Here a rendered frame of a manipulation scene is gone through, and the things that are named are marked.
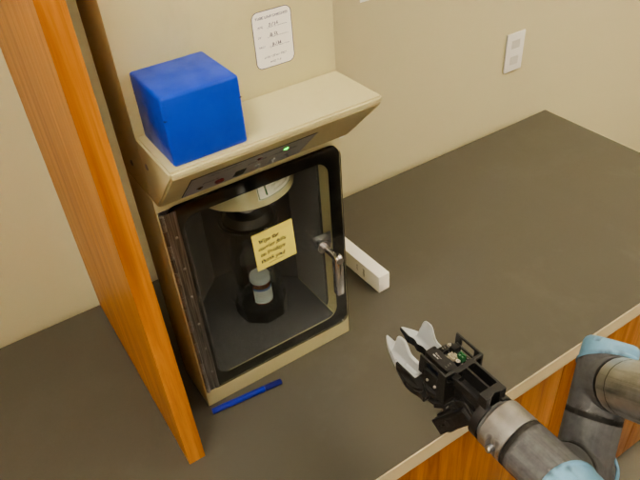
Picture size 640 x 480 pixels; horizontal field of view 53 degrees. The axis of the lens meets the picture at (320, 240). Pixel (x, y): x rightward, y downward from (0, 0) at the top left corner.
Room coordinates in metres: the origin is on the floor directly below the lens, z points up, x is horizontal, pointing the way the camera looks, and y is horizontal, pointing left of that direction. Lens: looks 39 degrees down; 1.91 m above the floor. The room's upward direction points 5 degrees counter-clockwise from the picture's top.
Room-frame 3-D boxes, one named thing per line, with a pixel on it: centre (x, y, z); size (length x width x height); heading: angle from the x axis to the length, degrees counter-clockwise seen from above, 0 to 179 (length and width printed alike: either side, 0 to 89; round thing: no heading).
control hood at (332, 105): (0.78, 0.06, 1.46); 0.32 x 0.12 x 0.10; 120
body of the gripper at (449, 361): (0.56, -0.18, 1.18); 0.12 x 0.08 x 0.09; 31
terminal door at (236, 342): (0.82, 0.09, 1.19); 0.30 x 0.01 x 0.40; 120
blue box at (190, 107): (0.73, 0.15, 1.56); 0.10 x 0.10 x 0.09; 30
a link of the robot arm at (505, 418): (0.49, -0.22, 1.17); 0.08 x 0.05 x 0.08; 121
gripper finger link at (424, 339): (0.67, -0.15, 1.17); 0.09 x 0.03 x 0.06; 25
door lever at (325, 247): (0.85, -0.02, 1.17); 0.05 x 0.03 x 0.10; 30
